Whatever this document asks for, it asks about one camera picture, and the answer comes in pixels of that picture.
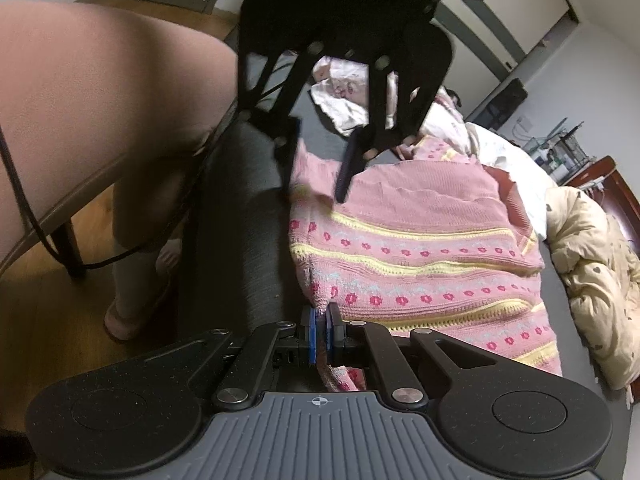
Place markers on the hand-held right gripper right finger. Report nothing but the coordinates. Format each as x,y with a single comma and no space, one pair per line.
331,335

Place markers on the black monitor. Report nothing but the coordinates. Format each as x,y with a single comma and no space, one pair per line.
505,105

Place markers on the beige heart print duvet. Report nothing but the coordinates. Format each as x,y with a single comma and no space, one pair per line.
595,270

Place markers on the white cloth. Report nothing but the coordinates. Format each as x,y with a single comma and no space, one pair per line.
515,170

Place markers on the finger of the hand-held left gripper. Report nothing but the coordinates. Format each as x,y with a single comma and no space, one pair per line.
350,170
287,160

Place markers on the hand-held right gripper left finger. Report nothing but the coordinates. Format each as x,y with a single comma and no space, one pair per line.
314,340

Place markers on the person's leg in pink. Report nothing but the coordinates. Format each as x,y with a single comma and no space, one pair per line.
100,100

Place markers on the cluttered metal rack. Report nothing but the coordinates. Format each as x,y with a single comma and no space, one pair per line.
565,145

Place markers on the pink striped knit sweater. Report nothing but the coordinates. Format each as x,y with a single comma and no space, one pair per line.
425,270

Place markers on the pink floral pajama cloth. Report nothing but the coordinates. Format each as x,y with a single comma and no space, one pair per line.
340,95

